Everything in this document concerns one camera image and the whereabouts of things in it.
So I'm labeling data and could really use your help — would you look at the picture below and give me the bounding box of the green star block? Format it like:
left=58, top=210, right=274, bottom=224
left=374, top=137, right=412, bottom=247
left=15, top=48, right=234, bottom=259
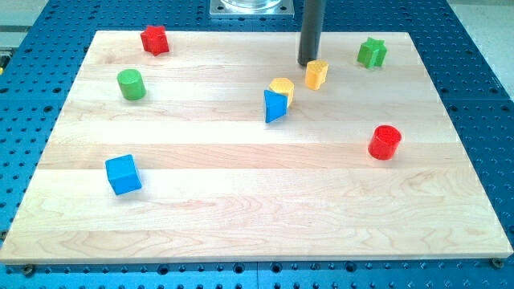
left=357, top=37, right=387, bottom=68

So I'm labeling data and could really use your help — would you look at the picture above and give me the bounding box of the blue cube block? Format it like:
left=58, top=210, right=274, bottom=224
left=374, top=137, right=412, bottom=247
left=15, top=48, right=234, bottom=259
left=105, top=154, right=142, bottom=195

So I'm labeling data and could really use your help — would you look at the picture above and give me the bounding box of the yellow hexagon block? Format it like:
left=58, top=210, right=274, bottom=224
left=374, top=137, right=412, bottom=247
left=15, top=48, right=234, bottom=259
left=269, top=78, right=295, bottom=107

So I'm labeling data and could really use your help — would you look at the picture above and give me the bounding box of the yellow heart block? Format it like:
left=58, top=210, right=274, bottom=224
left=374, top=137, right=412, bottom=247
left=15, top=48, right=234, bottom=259
left=304, top=60, right=328, bottom=90

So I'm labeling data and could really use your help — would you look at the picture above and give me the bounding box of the red cylinder block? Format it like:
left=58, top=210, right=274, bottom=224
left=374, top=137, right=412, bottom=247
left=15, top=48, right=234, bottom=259
left=368, top=125, right=402, bottom=161

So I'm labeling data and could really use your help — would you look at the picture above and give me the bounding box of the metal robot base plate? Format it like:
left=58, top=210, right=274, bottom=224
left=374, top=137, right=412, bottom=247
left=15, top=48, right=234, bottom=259
left=208, top=0, right=295, bottom=18

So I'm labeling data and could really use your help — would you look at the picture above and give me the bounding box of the wooden board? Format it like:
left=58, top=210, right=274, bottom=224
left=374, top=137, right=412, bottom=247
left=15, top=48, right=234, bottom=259
left=1, top=31, right=512, bottom=264

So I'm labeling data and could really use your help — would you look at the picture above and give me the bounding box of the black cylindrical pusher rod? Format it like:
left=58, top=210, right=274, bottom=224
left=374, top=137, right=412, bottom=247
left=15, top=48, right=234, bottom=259
left=297, top=0, right=327, bottom=67

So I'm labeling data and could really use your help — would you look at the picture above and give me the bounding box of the blue perforated table plate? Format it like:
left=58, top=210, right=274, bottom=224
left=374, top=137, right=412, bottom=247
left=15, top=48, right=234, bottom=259
left=1, top=1, right=513, bottom=288

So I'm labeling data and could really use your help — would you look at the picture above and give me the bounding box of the blue triangle block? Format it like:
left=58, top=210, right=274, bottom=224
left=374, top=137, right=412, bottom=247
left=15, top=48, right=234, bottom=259
left=263, top=90, right=288, bottom=123

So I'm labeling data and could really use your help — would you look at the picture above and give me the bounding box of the red star block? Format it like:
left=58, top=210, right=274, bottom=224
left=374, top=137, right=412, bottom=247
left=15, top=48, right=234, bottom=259
left=141, top=26, right=169, bottom=56

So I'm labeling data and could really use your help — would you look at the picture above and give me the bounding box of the green cylinder block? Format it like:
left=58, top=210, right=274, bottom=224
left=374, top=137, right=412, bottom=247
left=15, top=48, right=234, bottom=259
left=116, top=69, right=146, bottom=100

